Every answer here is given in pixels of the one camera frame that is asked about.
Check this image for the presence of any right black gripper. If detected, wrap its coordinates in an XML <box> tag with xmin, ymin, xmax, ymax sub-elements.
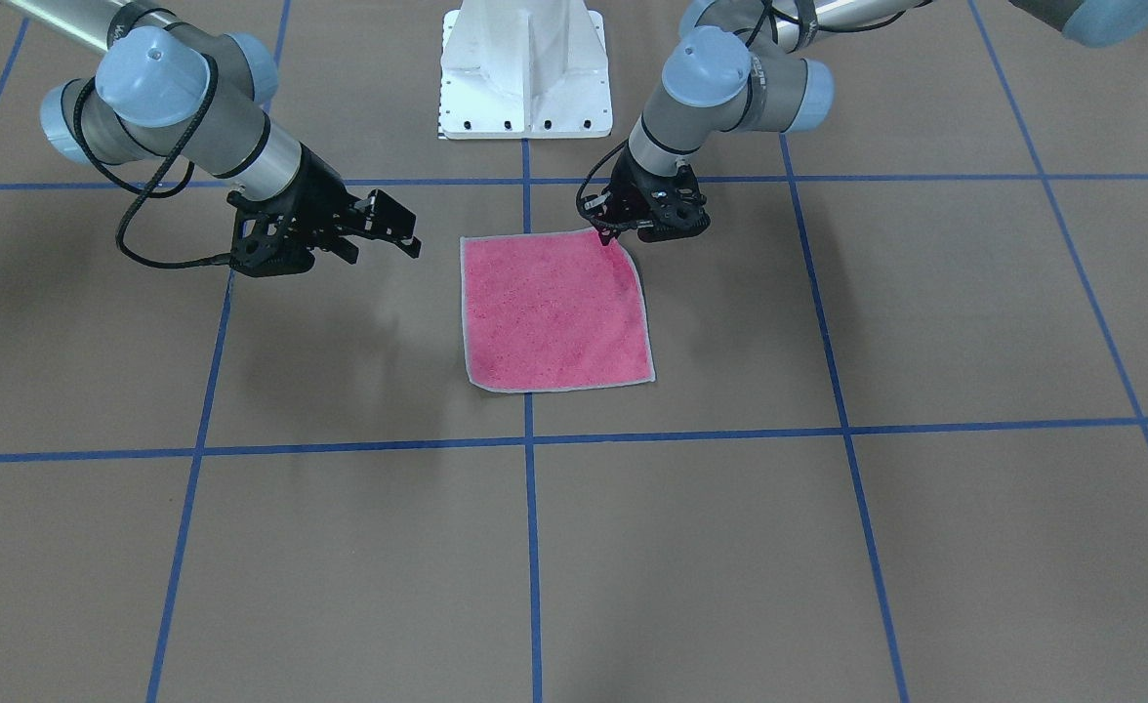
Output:
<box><xmin>286</xmin><ymin>145</ymin><xmax>422</xmax><ymax>265</ymax></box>

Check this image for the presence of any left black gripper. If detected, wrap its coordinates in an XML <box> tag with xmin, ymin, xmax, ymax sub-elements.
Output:
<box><xmin>579</xmin><ymin>148</ymin><xmax>698</xmax><ymax>246</ymax></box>

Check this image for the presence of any pink towel with grey edge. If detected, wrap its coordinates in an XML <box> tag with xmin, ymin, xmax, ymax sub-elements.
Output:
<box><xmin>461</xmin><ymin>227</ymin><xmax>656</xmax><ymax>394</ymax></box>

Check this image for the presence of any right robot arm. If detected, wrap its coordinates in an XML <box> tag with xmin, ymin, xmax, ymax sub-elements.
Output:
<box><xmin>13</xmin><ymin>1</ymin><xmax>421</xmax><ymax>277</ymax></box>

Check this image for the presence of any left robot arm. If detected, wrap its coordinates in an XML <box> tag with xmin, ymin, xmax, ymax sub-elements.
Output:
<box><xmin>573</xmin><ymin>1</ymin><xmax>1148</xmax><ymax>246</ymax></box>

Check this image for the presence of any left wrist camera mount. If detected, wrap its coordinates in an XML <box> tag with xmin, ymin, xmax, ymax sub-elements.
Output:
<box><xmin>634</xmin><ymin>163</ymin><xmax>712</xmax><ymax>244</ymax></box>

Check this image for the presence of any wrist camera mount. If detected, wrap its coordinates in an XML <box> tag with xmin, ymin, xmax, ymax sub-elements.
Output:
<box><xmin>226</xmin><ymin>190</ymin><xmax>315</xmax><ymax>277</ymax></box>
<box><xmin>634</xmin><ymin>163</ymin><xmax>712</xmax><ymax>244</ymax></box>

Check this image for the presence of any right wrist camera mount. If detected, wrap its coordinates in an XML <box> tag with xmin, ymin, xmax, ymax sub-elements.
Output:
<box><xmin>226</xmin><ymin>190</ymin><xmax>315</xmax><ymax>277</ymax></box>

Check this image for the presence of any white camera mast with base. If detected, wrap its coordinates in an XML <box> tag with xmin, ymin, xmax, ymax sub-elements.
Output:
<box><xmin>437</xmin><ymin>1</ymin><xmax>614</xmax><ymax>140</ymax></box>

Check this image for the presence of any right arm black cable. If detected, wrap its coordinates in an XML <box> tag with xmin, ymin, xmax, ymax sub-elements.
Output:
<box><xmin>71</xmin><ymin>10</ymin><xmax>243</xmax><ymax>270</ymax></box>

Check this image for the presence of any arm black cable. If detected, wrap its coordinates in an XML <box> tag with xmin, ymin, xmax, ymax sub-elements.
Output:
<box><xmin>574</xmin><ymin>0</ymin><xmax>936</xmax><ymax>211</ymax></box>
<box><xmin>71</xmin><ymin>10</ymin><xmax>243</xmax><ymax>270</ymax></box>

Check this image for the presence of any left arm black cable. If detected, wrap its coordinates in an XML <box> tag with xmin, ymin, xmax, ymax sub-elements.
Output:
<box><xmin>574</xmin><ymin>0</ymin><xmax>936</xmax><ymax>211</ymax></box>

